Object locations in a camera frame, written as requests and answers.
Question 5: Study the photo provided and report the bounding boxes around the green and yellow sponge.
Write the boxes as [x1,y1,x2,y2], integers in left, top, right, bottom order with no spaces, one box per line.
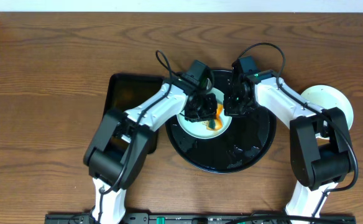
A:
[206,103,223,131]

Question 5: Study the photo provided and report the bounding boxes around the light blue plate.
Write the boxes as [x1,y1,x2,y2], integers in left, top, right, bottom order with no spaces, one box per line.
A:
[177,88,232,139]
[301,85,354,129]

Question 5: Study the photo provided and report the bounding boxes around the black round tray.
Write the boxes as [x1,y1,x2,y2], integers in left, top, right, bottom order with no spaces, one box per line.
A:
[165,68,277,174]

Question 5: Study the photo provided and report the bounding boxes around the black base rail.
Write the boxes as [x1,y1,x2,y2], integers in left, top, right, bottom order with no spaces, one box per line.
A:
[44,211,356,224]

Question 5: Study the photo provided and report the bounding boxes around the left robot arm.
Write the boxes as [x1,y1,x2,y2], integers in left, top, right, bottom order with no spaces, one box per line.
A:
[83,78,218,223]

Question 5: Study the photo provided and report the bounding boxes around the black rectangular tray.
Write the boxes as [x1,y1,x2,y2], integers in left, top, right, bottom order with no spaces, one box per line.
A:
[102,73,164,157]

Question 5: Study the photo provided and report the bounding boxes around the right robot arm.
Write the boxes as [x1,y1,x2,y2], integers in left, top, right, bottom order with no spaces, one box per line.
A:
[224,70,358,218]

